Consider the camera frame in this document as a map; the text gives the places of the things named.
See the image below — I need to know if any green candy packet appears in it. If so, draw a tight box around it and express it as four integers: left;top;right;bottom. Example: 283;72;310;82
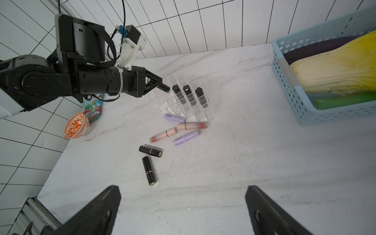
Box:
81;94;103;123

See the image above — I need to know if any lilac lip gloss tube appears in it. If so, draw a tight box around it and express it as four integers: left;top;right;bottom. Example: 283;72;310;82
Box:
173;130;200;146
164;114;186;123

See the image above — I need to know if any dark purple toy eggplant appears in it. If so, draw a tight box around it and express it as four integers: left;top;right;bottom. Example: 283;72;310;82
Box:
284;35;360;65

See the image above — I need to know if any orange patterned cup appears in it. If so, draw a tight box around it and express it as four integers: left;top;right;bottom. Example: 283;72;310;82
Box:
64;113;91;140

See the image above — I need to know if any teal plastic basket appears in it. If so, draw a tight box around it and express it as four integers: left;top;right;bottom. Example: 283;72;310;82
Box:
272;7;376;126

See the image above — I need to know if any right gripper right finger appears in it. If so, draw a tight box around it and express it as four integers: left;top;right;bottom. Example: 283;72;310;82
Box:
245;186;311;235

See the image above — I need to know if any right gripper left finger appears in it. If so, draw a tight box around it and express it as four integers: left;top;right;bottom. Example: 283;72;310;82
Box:
41;185;121;235

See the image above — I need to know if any black lipstick lowest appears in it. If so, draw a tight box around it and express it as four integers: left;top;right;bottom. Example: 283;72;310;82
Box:
142;156;156;186

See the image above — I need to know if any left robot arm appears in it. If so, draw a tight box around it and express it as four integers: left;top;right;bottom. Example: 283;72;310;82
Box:
1;14;170;118

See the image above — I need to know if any green toy vegetable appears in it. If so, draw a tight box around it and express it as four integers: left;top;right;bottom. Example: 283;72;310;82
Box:
312;92;376;110

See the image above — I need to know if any peach lip gloss tube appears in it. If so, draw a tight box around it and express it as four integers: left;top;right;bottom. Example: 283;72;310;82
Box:
149;127;178;143

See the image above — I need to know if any clear acrylic lipstick organizer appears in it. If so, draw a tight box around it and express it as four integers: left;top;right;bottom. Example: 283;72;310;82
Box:
153;75;221;123

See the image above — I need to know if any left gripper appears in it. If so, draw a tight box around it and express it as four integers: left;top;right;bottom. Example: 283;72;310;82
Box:
108;66;164;98

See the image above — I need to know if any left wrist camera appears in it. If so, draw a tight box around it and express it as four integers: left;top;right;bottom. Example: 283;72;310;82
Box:
116;25;147;71

